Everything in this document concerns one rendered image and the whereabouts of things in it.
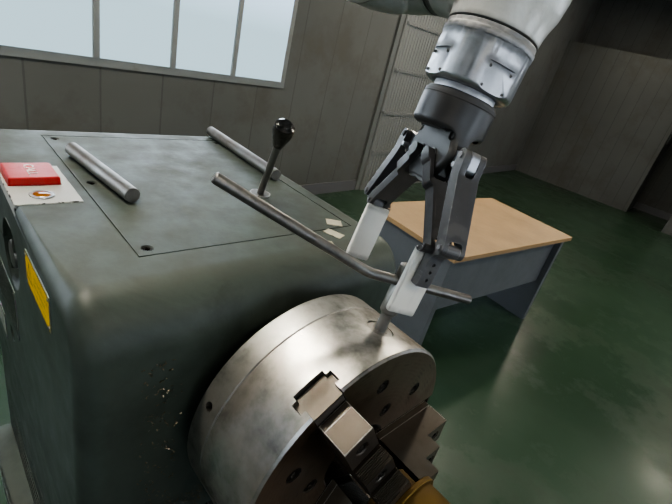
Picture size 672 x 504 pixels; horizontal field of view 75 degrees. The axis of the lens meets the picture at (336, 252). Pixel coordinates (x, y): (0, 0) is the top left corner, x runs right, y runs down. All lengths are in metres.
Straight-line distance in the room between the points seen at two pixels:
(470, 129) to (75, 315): 0.41
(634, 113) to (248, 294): 8.89
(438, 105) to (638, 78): 8.86
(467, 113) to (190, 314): 0.35
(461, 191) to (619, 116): 8.87
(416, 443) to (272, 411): 0.22
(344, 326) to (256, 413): 0.13
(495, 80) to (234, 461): 0.44
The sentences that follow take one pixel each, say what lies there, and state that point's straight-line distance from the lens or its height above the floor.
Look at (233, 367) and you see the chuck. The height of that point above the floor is 1.18.
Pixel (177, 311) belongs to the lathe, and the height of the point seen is 1.23.
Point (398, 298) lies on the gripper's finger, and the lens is 0.43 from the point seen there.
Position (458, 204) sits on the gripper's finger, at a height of 1.42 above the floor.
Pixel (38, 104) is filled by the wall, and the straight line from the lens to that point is 3.16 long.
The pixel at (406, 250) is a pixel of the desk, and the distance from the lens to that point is 2.44.
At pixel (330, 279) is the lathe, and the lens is 0.61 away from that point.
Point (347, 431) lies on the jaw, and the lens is 0.46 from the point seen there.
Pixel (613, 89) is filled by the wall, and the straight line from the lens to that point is 9.31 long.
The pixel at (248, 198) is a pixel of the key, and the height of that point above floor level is 1.37.
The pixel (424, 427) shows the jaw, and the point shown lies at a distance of 0.63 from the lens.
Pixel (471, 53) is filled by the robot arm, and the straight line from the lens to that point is 0.44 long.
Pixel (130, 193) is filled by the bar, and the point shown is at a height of 1.27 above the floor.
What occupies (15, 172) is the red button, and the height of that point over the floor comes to 1.27.
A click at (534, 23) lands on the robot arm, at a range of 0.46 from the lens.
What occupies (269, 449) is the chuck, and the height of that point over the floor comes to 1.16.
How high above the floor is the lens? 1.53
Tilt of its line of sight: 26 degrees down
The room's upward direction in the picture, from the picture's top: 15 degrees clockwise
